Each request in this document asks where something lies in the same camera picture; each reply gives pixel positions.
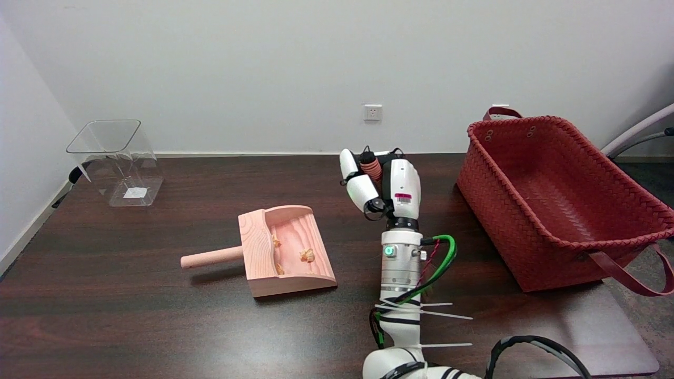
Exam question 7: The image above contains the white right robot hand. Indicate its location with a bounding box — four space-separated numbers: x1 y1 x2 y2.
339 147 422 231

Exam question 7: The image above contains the brown straw hand broom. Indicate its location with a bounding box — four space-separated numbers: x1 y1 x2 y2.
360 146 383 186

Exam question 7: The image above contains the wooden dustpan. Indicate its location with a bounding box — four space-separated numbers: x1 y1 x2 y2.
180 205 339 298

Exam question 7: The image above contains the red woven basket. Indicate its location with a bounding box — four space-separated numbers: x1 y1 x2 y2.
456 106 674 297

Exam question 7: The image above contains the grey chair tube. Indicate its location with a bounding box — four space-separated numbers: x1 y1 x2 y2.
600 103 674 158

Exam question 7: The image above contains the black chair rod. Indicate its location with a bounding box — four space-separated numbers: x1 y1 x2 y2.
608 127 674 159

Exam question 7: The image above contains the clear plastic container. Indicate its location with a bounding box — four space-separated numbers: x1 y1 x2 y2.
66 119 164 207

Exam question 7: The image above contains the red twisted wire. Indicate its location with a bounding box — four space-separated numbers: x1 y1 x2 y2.
416 240 440 287

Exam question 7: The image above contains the green and black cable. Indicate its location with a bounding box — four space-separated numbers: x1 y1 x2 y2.
369 234 458 349

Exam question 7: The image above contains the black wrapped elbow cable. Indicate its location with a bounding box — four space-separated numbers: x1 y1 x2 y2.
380 361 426 379

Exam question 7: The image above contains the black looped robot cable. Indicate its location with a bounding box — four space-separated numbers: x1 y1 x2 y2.
484 335 593 379

